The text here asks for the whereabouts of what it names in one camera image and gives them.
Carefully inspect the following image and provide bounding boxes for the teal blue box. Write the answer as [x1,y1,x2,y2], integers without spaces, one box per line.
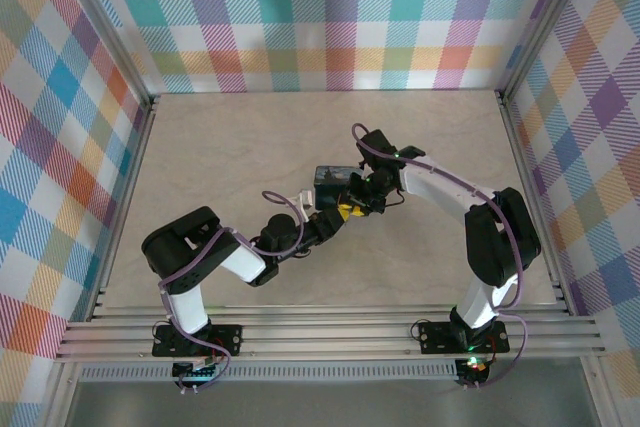
[310,163,363,210]

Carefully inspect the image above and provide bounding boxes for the small controller board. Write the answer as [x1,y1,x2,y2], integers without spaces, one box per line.
[171,356,222,381]
[456,355,492,379]

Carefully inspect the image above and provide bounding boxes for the thin black cable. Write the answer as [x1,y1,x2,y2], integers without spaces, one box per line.
[382,186,406,210]

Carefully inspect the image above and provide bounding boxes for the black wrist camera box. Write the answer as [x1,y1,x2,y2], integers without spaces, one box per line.
[360,128,397,159]

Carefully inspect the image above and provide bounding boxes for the aluminium front rail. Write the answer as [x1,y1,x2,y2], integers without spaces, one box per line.
[53,302,608,364]

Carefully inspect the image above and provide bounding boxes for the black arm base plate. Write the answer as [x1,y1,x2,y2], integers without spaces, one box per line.
[151,322,245,360]
[418,318,509,355]

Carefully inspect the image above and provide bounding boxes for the purple cable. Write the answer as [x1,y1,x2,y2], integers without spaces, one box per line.
[158,189,308,395]
[351,122,530,391]

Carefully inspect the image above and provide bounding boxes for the slotted grey cable duct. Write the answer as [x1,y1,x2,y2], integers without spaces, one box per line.
[77,358,462,384]

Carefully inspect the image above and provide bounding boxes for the aluminium side rail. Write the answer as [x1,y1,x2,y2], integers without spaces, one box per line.
[496,91,577,314]
[84,94,162,323]

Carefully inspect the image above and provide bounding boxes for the aluminium corner post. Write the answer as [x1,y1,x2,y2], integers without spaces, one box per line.
[496,0,601,106]
[52,0,162,109]

